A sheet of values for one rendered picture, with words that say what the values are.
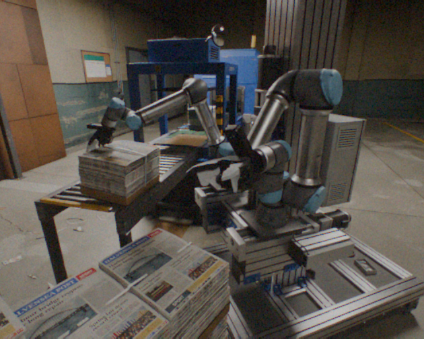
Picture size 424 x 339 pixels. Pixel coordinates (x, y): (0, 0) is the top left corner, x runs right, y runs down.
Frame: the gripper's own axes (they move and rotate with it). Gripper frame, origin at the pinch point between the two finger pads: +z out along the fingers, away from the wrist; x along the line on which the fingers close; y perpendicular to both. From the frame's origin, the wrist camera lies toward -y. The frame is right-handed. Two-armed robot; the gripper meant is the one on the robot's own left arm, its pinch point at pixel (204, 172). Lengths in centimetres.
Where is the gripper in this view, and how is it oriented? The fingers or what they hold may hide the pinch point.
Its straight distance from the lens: 59.3
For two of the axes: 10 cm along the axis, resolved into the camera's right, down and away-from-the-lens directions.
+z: -6.9, 2.5, -6.8
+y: 1.0, 9.6, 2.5
